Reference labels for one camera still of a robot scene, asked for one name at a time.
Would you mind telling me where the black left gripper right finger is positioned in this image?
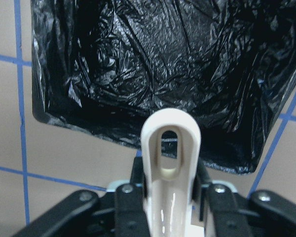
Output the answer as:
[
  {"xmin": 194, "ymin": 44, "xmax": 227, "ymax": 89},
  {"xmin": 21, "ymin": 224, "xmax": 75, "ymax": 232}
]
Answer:
[{"xmin": 192, "ymin": 160, "xmax": 252, "ymax": 237}]

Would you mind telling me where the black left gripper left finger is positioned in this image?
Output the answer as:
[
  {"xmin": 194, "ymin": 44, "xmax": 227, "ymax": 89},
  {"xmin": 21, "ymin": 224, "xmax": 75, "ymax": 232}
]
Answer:
[{"xmin": 114, "ymin": 157, "xmax": 150, "ymax": 237}]

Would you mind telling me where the black trash bag bin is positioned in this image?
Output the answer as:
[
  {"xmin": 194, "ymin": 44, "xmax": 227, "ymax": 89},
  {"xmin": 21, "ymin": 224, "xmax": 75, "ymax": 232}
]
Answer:
[{"xmin": 31, "ymin": 0, "xmax": 296, "ymax": 174}]

